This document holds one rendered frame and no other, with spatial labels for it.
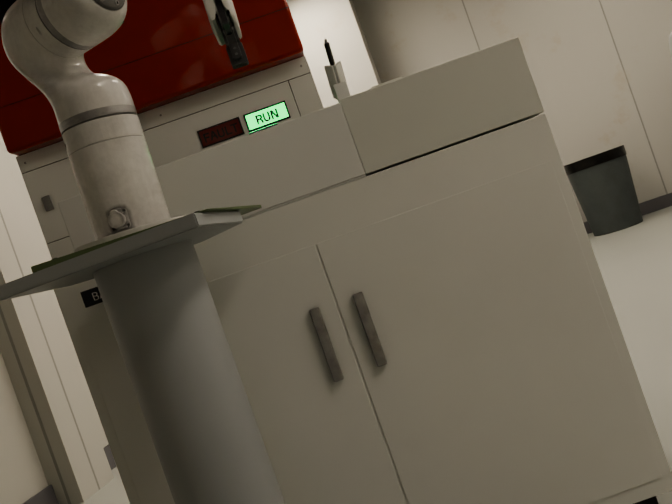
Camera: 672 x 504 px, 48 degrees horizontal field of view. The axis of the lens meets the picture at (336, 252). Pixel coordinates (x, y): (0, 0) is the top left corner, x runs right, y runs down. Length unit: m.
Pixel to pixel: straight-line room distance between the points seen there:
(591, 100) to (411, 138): 6.48
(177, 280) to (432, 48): 6.82
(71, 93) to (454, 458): 0.91
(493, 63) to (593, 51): 6.47
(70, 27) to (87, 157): 0.19
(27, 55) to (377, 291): 0.70
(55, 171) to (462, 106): 1.15
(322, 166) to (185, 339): 0.44
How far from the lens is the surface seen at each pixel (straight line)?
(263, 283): 1.39
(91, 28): 1.22
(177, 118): 2.08
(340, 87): 1.70
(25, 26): 1.29
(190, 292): 1.17
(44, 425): 3.77
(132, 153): 1.20
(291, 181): 1.40
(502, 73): 1.46
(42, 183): 2.16
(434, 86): 1.43
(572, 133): 7.79
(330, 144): 1.40
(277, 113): 2.05
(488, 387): 1.44
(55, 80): 1.26
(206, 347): 1.17
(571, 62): 7.87
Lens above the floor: 0.71
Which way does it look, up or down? level
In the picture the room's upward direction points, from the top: 20 degrees counter-clockwise
